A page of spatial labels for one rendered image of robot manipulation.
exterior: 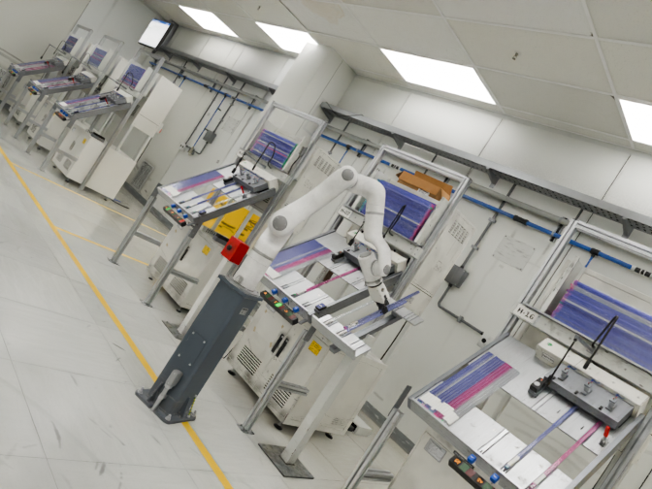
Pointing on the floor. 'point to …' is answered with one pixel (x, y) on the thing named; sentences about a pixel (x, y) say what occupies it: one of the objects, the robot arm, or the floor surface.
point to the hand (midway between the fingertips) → (383, 309)
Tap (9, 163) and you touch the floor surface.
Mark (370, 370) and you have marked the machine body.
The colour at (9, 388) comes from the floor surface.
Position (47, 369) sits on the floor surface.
